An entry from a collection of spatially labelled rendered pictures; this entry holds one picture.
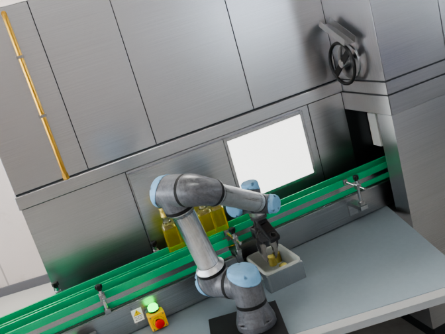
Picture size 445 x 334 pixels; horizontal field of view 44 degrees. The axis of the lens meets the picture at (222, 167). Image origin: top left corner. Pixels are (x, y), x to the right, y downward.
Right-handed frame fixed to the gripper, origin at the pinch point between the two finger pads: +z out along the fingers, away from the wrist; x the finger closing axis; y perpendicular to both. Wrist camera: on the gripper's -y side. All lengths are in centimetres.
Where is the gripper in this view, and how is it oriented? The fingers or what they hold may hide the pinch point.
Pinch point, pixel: (271, 258)
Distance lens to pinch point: 243.8
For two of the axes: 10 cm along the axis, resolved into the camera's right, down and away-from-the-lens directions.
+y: -3.5, -1.8, 9.2
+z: 2.7, 9.2, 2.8
